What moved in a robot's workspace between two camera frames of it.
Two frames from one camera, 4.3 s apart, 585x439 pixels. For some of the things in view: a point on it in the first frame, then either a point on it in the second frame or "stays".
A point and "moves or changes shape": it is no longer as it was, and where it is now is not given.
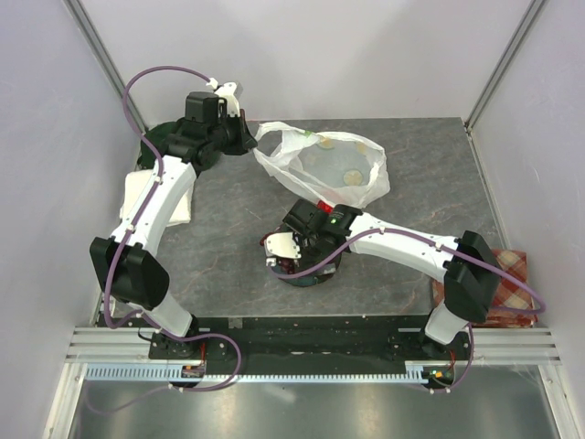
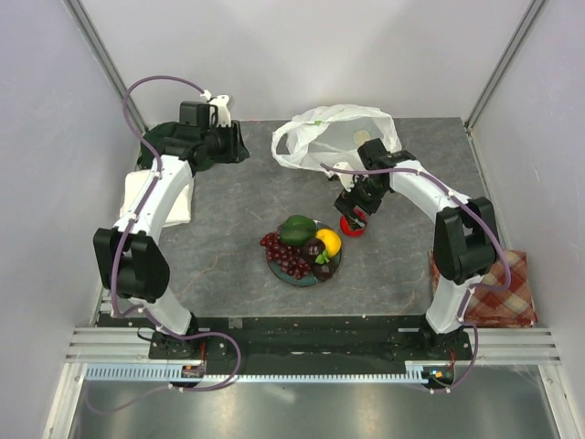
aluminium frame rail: [490, 345] stays
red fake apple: [321, 205] moves or changes shape
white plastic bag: [341, 168] moves or changes shape
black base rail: [306, 338] stays
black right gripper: [307, 261] → [347, 201]
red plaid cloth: [505, 292] stays
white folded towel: [134, 183] stays
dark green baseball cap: [157, 135] stays
